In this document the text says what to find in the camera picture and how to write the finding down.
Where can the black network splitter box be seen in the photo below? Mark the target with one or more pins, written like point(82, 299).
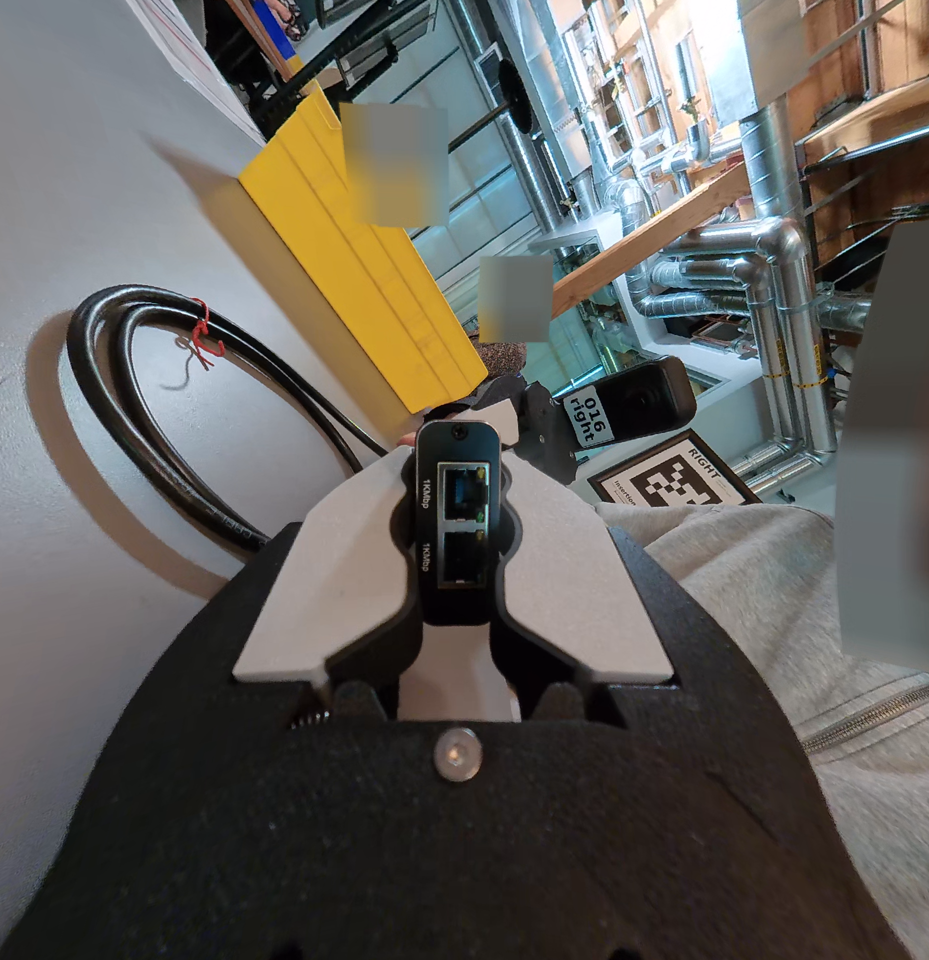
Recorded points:
point(457, 611)

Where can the person's right hand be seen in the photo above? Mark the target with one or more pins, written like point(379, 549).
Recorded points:
point(408, 440)

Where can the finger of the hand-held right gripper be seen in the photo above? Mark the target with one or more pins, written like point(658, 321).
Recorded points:
point(506, 420)

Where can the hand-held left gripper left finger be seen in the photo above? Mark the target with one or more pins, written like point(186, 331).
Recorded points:
point(322, 592)

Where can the cluster of silver duct pipes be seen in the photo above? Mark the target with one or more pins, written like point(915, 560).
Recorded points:
point(779, 315)

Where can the red twist tie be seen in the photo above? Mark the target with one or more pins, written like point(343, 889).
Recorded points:
point(206, 337)

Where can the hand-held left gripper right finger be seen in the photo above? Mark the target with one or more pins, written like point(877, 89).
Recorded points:
point(584, 592)

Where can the yellow plastic bin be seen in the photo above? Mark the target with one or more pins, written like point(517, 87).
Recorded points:
point(344, 300)

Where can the white paper sheet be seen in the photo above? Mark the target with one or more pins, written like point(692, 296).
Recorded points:
point(202, 67)

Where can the wooden ceiling beam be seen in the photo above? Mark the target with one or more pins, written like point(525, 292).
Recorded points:
point(659, 232)

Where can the black disc on rod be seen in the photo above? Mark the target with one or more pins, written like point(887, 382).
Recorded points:
point(513, 97)

